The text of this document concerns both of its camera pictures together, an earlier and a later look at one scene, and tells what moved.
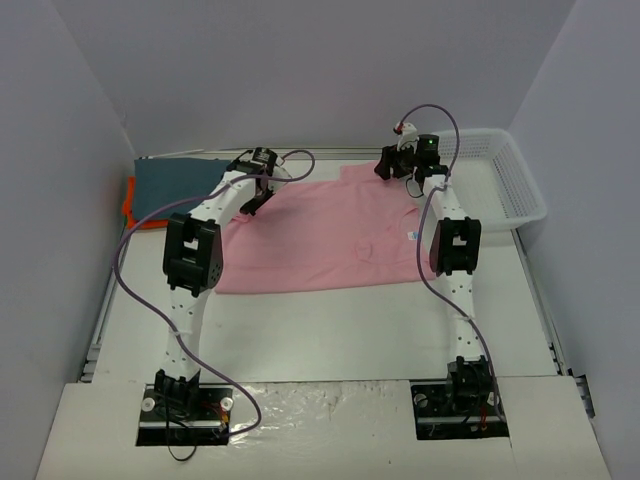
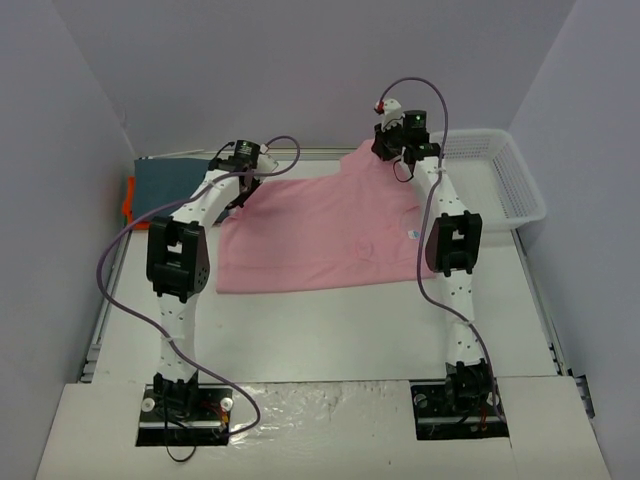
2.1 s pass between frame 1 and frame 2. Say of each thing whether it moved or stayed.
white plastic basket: stayed
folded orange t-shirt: stayed
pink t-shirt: stayed
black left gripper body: moved
